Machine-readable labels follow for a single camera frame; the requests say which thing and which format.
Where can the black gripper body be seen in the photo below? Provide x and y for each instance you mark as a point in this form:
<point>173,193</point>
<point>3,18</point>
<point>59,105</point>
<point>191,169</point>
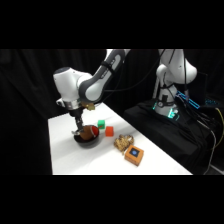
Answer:
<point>77,115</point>

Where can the brown crumpled lump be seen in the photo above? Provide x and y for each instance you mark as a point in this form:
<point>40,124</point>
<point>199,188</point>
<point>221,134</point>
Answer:
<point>123,142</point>

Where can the black draped robot stand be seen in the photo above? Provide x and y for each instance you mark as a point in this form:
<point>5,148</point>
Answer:
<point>173,136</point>

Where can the wooden box with blue print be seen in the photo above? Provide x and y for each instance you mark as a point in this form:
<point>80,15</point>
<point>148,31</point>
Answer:
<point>134,155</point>

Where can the gold wrist camera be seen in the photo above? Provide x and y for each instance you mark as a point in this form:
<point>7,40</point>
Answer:
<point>89,106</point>

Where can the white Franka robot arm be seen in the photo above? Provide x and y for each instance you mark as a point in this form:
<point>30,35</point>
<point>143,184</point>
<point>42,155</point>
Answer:
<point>96,81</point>

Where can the brown potato toy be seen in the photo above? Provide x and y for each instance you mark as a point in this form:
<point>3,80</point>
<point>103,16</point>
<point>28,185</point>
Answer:
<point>88,132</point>

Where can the black curtain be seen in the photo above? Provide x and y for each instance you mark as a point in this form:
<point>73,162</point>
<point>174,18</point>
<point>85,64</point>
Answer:
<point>26,100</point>

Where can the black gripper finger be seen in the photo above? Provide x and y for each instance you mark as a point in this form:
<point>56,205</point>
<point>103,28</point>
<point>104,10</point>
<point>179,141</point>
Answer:
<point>82,128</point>
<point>78,129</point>

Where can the blue-lit black device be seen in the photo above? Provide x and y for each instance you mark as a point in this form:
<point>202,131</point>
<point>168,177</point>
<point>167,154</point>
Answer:
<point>188,99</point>

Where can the green cube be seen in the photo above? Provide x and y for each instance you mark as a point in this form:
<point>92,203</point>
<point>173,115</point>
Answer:
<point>101,124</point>

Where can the orange cube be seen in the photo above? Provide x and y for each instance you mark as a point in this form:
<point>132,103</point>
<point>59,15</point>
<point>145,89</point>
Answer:
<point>109,131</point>

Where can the black bowl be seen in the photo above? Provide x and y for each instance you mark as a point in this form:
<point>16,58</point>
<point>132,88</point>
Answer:
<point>87,144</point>

